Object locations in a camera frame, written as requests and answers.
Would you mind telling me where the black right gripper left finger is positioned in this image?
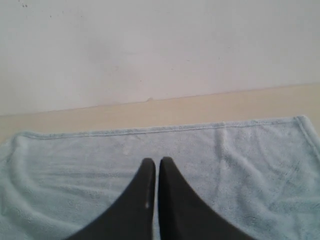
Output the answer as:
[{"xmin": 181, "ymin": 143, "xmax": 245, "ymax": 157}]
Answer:
[{"xmin": 68, "ymin": 158, "xmax": 156, "ymax": 240}]

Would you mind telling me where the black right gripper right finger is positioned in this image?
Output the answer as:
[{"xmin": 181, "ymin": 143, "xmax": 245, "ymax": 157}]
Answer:
[{"xmin": 158, "ymin": 157, "xmax": 253, "ymax": 240}]

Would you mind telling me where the light blue fluffy towel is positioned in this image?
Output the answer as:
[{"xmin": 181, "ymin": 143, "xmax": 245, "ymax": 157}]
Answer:
[{"xmin": 0, "ymin": 116, "xmax": 320, "ymax": 240}]

